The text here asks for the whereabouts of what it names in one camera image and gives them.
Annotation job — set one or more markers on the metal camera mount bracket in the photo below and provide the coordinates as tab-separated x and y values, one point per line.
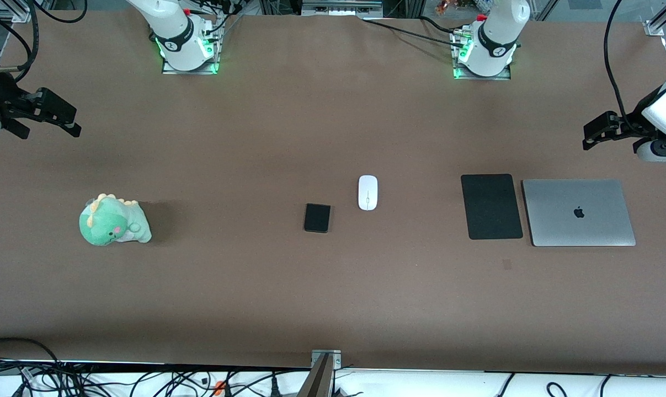
323	375

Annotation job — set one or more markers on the black mouse pad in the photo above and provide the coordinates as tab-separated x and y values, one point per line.
491	207

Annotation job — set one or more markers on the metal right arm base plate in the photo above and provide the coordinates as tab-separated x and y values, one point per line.
214	55

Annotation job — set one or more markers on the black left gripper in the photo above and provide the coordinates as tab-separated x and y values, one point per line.
628	124

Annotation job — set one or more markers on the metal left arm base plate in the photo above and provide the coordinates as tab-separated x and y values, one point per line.
458	66

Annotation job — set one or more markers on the grey control box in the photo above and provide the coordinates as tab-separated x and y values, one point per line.
341	6

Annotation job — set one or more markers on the aluminium frame profile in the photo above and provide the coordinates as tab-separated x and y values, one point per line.
4	10
664	19

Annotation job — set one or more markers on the white computer mouse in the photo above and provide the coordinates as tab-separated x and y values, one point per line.
368	193

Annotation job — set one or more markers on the black smartphone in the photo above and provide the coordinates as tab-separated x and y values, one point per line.
317	218

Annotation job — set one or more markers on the green plush dinosaur toy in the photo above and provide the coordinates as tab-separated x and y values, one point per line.
112	223

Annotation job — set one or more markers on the silver closed laptop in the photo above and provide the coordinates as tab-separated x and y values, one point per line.
578	212

